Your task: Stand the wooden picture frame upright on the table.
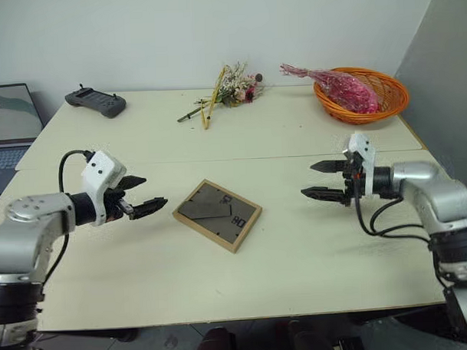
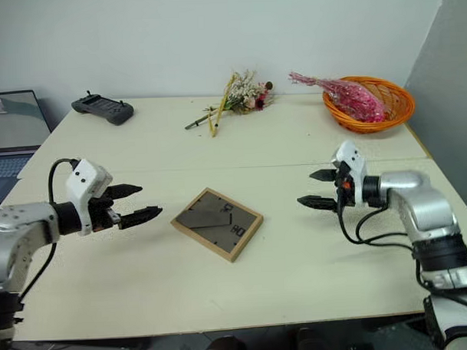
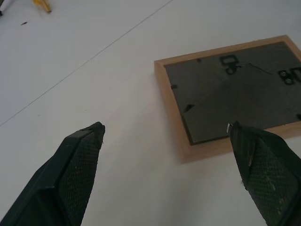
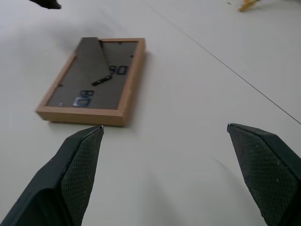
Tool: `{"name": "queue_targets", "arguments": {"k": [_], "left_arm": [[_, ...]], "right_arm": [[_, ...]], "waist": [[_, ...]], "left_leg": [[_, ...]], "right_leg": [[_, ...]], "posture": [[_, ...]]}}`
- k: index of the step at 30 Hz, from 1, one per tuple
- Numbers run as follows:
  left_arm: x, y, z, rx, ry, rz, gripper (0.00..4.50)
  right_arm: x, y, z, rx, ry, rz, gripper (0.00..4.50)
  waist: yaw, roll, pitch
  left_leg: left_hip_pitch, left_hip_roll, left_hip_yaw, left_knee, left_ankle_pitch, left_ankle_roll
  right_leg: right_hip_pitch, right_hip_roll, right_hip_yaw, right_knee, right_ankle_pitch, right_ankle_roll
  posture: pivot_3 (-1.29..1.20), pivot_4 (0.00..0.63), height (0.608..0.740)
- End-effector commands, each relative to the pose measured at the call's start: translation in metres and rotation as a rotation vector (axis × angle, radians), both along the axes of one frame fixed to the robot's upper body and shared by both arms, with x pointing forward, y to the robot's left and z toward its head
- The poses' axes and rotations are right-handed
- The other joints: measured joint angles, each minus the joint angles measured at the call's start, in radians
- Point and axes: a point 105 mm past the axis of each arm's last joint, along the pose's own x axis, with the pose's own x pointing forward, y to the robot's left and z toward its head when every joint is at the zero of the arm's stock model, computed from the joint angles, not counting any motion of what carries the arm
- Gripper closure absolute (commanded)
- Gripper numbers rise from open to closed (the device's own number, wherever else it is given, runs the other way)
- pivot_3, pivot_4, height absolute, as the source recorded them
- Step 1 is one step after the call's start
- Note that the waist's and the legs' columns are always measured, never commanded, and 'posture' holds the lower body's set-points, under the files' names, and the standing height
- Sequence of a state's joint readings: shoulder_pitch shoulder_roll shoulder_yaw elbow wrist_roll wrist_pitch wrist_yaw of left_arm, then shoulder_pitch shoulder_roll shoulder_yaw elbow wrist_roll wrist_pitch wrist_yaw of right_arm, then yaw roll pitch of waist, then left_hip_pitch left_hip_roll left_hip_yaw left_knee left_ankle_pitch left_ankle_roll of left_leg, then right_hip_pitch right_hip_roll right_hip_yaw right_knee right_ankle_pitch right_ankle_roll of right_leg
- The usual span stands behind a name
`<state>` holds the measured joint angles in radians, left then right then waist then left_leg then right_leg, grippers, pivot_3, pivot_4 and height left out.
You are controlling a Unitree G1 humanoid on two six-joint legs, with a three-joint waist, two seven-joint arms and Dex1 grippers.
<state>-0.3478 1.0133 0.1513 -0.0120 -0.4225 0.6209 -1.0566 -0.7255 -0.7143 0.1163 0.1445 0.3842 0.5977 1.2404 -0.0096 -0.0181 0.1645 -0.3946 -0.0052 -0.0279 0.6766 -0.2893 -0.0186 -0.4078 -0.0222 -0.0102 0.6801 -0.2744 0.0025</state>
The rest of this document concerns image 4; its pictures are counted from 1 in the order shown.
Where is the yellow wooden object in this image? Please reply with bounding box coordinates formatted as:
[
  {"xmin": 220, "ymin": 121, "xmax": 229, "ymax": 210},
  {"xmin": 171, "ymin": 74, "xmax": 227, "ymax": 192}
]
[{"xmin": 238, "ymin": 0, "xmax": 261, "ymax": 12}]

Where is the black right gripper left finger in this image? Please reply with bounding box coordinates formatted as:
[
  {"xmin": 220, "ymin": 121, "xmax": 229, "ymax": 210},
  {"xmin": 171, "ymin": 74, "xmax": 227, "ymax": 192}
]
[{"xmin": 0, "ymin": 125, "xmax": 105, "ymax": 226}]

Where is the wooden framed wall clock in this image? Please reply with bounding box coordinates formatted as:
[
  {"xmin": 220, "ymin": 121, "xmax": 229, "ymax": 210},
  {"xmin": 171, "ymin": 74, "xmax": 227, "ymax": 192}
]
[{"xmin": 35, "ymin": 37, "xmax": 146, "ymax": 128}]

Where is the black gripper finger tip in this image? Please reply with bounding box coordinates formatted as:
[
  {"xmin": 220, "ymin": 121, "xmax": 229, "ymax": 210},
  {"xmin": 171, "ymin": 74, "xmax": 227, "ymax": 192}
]
[{"xmin": 27, "ymin": 0, "xmax": 62, "ymax": 10}]

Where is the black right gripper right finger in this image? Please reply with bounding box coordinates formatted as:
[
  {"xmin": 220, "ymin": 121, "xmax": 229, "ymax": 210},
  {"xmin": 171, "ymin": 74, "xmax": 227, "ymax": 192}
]
[{"xmin": 227, "ymin": 122, "xmax": 301, "ymax": 226}]

